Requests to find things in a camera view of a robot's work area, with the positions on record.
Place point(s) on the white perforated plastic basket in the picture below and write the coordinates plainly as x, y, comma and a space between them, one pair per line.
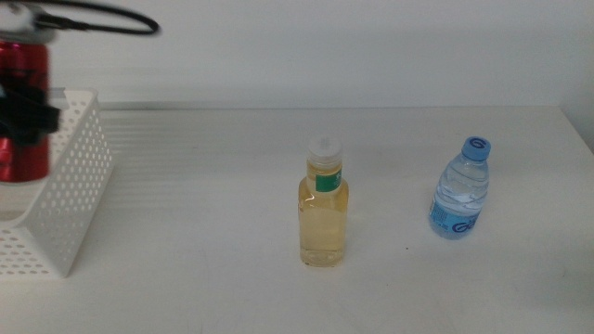
83, 95

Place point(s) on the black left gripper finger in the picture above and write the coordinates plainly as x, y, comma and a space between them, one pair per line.
28, 118

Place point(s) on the red soda can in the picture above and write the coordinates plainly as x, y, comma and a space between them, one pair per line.
23, 60

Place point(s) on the small water bottle blue cap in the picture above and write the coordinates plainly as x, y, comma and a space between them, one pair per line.
459, 195

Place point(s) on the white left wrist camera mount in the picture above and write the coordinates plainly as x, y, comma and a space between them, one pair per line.
18, 21

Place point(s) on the yellow tea bottle white cap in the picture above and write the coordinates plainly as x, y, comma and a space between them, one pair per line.
322, 222

